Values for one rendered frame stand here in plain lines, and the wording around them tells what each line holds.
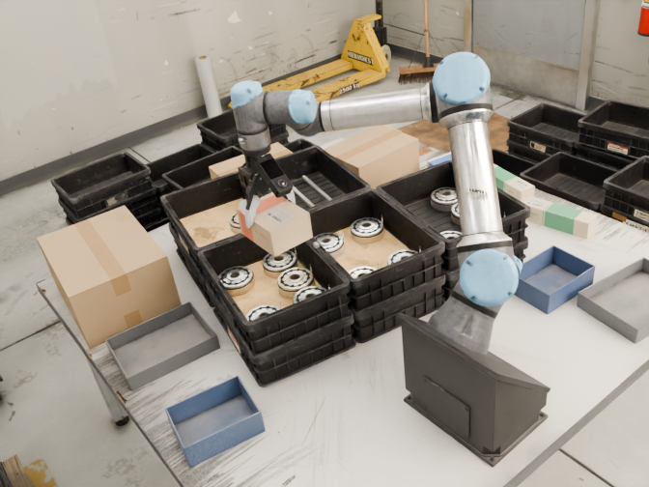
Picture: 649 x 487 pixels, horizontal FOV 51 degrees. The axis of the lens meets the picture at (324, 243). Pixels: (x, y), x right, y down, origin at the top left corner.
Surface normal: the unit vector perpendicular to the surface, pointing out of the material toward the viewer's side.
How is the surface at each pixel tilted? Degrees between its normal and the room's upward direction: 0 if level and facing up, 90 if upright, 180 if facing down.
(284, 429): 0
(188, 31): 90
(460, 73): 46
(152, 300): 90
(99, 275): 0
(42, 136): 90
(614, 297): 0
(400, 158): 90
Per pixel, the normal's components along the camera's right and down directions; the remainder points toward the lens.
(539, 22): -0.79, 0.42
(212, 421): -0.11, -0.83
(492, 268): -0.22, 0.09
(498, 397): 0.63, 0.37
